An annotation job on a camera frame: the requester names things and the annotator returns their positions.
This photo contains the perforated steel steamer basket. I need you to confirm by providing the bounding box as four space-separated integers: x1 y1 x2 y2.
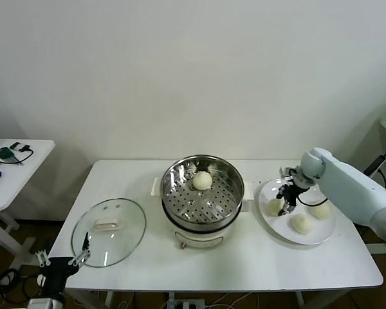
151 154 255 227

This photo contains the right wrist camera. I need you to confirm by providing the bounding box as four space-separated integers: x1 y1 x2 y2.
279 165 299 180

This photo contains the white steamed baozi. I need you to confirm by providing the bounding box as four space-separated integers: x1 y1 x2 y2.
266 198 286 217
291 214 313 236
309 203 332 220
192 171 213 191

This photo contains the white floor stand frame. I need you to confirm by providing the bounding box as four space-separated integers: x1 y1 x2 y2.
366 243 386 256

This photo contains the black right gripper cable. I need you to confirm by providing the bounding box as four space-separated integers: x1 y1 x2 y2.
295 192 329 209

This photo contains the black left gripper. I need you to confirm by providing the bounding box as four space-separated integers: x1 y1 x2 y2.
34 230 91 299

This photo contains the black floor cable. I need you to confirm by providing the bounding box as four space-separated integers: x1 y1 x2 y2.
0 239 42 305

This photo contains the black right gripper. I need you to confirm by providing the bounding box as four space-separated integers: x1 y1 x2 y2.
275 181 306 218

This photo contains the large white table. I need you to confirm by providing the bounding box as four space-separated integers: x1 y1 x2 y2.
37 159 384 309

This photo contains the green electronic device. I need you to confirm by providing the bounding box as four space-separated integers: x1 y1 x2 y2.
0 146 17 161

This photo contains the white round plate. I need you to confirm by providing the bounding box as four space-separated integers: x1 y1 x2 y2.
257 178 337 246

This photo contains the black power adapter cable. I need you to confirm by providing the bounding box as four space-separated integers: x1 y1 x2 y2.
363 138 386 194

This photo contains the small white side table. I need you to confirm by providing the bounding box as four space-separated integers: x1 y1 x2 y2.
0 138 56 270

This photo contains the round glass lid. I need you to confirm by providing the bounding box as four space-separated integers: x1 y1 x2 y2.
71 198 147 268

